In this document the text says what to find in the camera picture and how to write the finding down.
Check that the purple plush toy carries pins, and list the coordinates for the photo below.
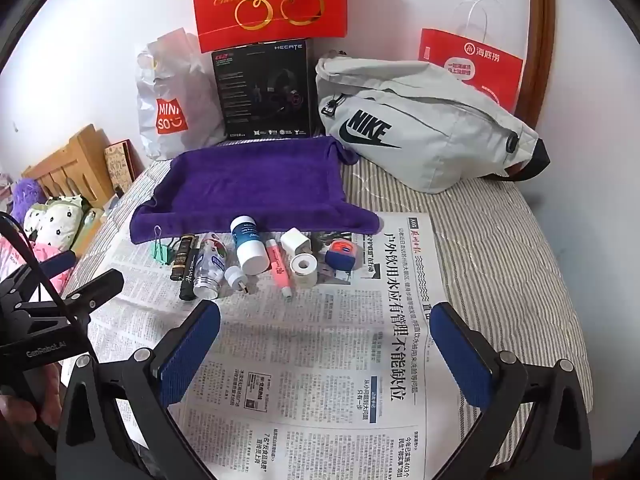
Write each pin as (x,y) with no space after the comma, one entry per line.
(27,197)

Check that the pink cloth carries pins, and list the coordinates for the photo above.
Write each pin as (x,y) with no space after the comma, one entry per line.
(12,260)

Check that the white charger plug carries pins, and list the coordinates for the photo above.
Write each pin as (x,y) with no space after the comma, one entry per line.
(295,240)

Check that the black and gold tube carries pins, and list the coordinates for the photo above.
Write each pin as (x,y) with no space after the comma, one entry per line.
(184,255)

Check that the white bottle blue label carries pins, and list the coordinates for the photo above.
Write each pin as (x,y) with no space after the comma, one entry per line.
(247,245)

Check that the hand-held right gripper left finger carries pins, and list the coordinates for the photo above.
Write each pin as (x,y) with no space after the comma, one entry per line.
(192,350)

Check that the black tube white script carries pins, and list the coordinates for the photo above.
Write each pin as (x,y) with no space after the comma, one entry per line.
(189,280)

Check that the wooden headboard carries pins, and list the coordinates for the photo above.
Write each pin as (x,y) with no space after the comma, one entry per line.
(542,35)

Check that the purple towel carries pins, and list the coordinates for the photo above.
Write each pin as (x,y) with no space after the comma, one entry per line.
(250,185)

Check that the patterned book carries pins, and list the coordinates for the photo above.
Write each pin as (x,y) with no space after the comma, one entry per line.
(117,165)

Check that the wooden rack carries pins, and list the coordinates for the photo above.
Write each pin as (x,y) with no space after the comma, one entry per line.
(75,160)

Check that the black headset box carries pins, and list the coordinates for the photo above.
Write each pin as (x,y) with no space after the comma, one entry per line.
(250,90)

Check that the grey waist bag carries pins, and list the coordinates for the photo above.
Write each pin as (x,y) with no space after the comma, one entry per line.
(440,125)

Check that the small white dropper bottle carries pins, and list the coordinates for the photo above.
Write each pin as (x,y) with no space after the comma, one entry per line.
(234,276)

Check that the newspaper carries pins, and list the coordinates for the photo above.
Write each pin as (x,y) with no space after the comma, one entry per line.
(310,360)

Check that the small blue and pink jar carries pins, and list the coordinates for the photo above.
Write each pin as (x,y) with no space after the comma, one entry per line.
(339,255)

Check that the white dotted plush toy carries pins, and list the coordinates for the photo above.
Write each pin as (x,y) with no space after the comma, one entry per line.
(55,220)

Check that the pink lip balm stick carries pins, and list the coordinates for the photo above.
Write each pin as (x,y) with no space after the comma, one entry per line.
(277,265)

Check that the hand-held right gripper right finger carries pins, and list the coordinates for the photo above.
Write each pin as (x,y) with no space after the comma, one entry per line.
(460,355)

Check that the green binder clip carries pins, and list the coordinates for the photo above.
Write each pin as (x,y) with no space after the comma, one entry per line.
(162,252)

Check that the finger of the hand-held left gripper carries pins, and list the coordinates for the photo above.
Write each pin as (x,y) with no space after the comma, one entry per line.
(59,263)
(97,290)

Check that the white plastic bag orange logo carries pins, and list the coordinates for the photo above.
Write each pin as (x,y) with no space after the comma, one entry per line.
(170,80)

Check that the clear plastic bottle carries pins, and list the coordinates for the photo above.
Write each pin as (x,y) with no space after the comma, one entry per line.
(210,265)

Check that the person's left hand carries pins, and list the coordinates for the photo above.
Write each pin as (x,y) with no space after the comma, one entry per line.
(47,400)

